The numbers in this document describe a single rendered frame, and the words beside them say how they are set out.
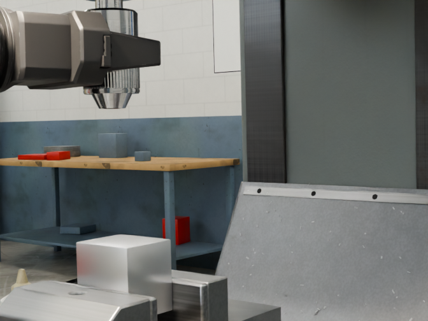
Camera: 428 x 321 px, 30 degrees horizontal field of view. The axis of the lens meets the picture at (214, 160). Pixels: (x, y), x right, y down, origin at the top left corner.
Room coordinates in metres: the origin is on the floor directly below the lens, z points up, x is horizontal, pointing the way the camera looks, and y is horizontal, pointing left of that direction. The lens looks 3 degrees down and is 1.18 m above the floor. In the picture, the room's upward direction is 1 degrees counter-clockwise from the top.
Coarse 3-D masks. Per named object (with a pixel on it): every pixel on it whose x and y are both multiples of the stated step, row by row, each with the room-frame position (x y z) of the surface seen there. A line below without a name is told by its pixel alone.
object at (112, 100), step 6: (96, 96) 0.65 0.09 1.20; (102, 96) 0.65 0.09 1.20; (108, 96) 0.64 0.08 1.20; (114, 96) 0.64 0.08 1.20; (120, 96) 0.65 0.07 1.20; (126, 96) 0.65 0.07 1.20; (96, 102) 0.65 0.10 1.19; (102, 102) 0.65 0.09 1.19; (108, 102) 0.65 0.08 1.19; (114, 102) 0.65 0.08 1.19; (120, 102) 0.65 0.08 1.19; (126, 102) 0.65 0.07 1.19; (102, 108) 0.66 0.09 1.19; (108, 108) 0.65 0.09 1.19; (114, 108) 0.65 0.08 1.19
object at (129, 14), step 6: (102, 12) 0.64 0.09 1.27; (108, 12) 0.64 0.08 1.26; (114, 12) 0.64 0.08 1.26; (120, 12) 0.64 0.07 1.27; (126, 12) 0.64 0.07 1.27; (132, 12) 0.65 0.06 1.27; (108, 18) 0.64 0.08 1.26; (114, 18) 0.64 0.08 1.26; (120, 18) 0.64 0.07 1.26; (126, 18) 0.64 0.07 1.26; (132, 18) 0.65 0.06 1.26
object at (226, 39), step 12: (216, 0) 6.10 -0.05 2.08; (228, 0) 6.02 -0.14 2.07; (216, 12) 6.10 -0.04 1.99; (228, 12) 6.02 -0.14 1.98; (216, 24) 6.10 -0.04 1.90; (228, 24) 6.02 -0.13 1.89; (216, 36) 6.10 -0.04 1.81; (228, 36) 6.02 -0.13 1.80; (216, 48) 6.10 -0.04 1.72; (228, 48) 6.03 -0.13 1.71; (216, 60) 6.11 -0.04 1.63; (228, 60) 6.03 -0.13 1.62; (216, 72) 6.11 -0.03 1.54; (228, 72) 6.03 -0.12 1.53
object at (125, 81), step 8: (112, 24) 0.64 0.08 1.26; (120, 24) 0.64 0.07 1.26; (128, 24) 0.64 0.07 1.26; (136, 24) 0.65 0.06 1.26; (120, 32) 0.64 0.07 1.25; (128, 32) 0.64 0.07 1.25; (136, 32) 0.65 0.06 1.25; (112, 72) 0.64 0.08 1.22; (120, 72) 0.64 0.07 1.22; (128, 72) 0.64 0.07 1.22; (136, 72) 0.65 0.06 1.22; (104, 80) 0.64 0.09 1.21; (112, 80) 0.64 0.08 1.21; (120, 80) 0.64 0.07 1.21; (128, 80) 0.64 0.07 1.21; (136, 80) 0.65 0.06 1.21; (88, 88) 0.64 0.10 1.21; (96, 88) 0.64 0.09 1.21; (104, 88) 0.64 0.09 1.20; (112, 88) 0.64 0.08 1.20; (120, 88) 0.64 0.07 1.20; (128, 88) 0.64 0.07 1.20; (136, 88) 0.65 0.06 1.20
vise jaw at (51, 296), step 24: (24, 288) 0.64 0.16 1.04; (48, 288) 0.63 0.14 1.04; (72, 288) 0.63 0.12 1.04; (96, 288) 0.63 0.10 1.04; (0, 312) 0.62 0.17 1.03; (24, 312) 0.61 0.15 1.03; (48, 312) 0.60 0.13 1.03; (72, 312) 0.58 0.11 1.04; (96, 312) 0.57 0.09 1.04; (120, 312) 0.56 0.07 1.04; (144, 312) 0.58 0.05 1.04
